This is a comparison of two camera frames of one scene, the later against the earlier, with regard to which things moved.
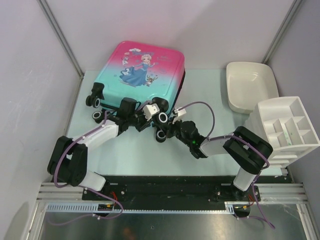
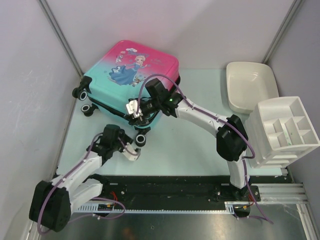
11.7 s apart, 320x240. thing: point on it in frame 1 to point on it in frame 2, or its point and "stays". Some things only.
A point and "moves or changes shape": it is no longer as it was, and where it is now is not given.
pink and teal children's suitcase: x=144 y=71 moves or changes shape
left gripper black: x=145 y=124 to x=126 y=138
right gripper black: x=170 y=127 to x=143 y=119
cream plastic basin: x=248 y=84 stays
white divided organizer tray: x=283 y=124 stays
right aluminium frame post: x=291 y=13 stays
